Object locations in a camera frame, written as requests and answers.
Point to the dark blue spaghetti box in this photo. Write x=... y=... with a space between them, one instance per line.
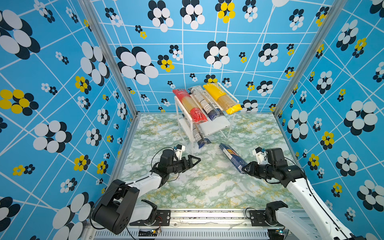
x=238 y=162

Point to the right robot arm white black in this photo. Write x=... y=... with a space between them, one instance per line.
x=326 y=226

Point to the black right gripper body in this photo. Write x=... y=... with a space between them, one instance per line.
x=264 y=171

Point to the clear blue spaghetti bag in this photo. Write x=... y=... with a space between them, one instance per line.
x=206 y=102

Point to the red spaghetti bag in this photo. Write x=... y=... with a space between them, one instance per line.
x=190 y=105

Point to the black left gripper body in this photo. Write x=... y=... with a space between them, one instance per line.
x=177 y=167

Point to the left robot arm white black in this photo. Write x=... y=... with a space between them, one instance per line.
x=119 y=205

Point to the white metal two-tier shelf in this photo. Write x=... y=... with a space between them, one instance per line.
x=221 y=124

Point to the clear dark spaghetti bag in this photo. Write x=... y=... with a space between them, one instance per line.
x=194 y=133

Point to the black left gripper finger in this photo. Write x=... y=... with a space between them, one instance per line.
x=192 y=160
x=188 y=166

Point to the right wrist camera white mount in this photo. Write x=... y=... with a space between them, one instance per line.
x=260 y=155

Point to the yellow spaghetti bag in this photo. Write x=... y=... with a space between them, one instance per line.
x=222 y=98

